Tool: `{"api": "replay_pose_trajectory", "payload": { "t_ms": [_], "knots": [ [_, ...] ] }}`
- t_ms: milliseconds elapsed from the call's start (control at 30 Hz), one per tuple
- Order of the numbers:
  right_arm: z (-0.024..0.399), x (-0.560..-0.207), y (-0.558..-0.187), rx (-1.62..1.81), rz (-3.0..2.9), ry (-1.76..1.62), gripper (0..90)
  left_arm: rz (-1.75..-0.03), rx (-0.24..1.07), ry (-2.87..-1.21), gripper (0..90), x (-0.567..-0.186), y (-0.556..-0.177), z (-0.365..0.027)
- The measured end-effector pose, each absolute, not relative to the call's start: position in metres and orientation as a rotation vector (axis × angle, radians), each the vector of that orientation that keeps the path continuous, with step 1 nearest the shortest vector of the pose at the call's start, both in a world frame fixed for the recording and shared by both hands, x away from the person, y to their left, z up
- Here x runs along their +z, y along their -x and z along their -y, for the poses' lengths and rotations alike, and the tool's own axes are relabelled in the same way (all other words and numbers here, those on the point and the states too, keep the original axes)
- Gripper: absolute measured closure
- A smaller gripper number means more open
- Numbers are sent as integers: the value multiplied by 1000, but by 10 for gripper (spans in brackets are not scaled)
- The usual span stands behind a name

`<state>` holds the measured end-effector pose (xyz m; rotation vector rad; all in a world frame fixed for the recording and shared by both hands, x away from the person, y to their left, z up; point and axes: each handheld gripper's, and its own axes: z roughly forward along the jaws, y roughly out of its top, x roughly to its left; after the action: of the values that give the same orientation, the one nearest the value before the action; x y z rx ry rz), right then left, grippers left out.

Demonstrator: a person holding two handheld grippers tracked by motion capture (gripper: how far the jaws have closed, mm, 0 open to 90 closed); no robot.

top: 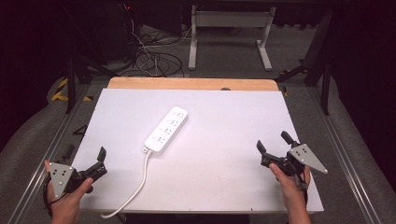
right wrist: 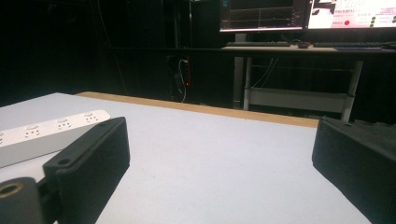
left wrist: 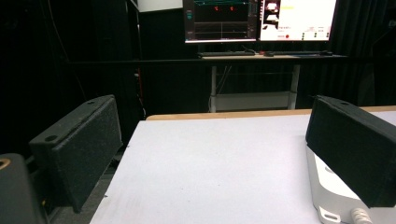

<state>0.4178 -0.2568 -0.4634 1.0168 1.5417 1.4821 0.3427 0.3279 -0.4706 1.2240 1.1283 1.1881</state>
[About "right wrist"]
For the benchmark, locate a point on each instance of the bright-screen computer monitor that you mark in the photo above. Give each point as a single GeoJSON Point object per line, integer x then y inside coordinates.
{"type": "Point", "coordinates": [351, 12]}

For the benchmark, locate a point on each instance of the black computer mouse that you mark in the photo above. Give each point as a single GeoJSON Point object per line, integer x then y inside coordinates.
{"type": "Point", "coordinates": [303, 45]}

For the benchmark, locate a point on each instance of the black keyboard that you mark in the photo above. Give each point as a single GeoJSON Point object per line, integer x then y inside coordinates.
{"type": "Point", "coordinates": [347, 44]}
{"type": "Point", "coordinates": [258, 44]}

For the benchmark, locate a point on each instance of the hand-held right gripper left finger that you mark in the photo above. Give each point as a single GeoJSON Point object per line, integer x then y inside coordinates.
{"type": "Point", "coordinates": [90, 161]}

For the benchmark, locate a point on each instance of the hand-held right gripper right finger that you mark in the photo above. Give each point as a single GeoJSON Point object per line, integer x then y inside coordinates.
{"type": "Point", "coordinates": [358, 161]}

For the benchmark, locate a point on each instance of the white power strip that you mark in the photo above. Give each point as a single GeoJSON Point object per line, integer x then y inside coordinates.
{"type": "Point", "coordinates": [37, 133]}

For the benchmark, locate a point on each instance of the dark-screen computer monitor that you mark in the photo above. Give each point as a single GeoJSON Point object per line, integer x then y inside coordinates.
{"type": "Point", "coordinates": [261, 14]}

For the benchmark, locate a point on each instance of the wooden desk with metal legs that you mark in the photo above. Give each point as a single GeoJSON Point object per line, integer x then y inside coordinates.
{"type": "Point", "coordinates": [299, 74]}

